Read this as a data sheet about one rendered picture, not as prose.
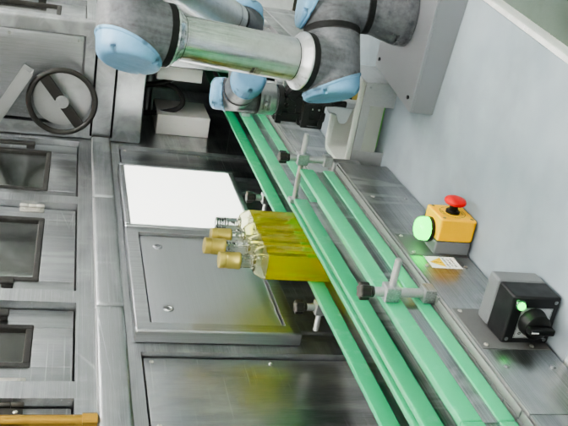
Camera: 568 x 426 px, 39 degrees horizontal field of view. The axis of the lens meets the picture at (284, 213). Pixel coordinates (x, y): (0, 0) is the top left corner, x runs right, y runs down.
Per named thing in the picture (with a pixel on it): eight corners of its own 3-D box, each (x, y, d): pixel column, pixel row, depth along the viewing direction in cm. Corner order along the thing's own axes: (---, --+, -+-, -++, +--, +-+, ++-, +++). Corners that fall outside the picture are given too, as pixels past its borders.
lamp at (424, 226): (423, 234, 150) (407, 233, 149) (428, 212, 148) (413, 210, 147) (432, 245, 146) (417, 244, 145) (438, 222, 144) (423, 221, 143)
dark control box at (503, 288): (523, 316, 129) (477, 314, 127) (538, 272, 126) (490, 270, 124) (549, 345, 122) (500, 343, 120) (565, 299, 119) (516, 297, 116)
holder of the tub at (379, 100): (352, 169, 209) (324, 166, 207) (375, 66, 199) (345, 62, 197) (374, 195, 194) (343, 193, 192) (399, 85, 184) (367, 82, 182)
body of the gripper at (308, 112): (316, 118, 198) (269, 114, 195) (323, 85, 194) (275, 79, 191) (324, 130, 191) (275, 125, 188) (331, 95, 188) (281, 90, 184)
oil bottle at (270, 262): (342, 270, 174) (246, 266, 168) (348, 248, 172) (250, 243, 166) (350, 284, 169) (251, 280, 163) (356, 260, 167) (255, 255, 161)
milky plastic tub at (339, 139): (355, 150, 207) (323, 147, 205) (373, 65, 199) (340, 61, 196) (376, 175, 192) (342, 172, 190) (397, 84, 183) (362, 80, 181)
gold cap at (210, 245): (221, 251, 170) (200, 249, 169) (224, 236, 169) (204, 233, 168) (224, 258, 167) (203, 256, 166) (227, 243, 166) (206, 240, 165)
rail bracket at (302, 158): (320, 201, 190) (269, 197, 187) (334, 133, 184) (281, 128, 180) (324, 206, 188) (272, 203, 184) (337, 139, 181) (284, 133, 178)
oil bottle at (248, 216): (321, 235, 189) (232, 230, 183) (326, 214, 187) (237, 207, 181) (328, 246, 184) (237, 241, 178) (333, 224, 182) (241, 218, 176)
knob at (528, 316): (540, 334, 121) (551, 346, 118) (513, 333, 119) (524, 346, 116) (548, 308, 119) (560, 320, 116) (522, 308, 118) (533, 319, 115)
